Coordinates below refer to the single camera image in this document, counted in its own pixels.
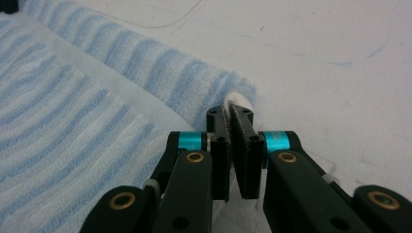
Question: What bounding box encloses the blue striped towel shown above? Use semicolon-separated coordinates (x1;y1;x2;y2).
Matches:
0;0;260;233

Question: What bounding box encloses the white foam mat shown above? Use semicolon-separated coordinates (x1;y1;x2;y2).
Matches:
76;0;412;233

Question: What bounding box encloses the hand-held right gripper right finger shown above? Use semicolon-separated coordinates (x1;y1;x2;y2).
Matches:
227;104;304;200

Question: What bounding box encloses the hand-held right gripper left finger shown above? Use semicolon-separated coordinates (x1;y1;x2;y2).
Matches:
167;106;232;203

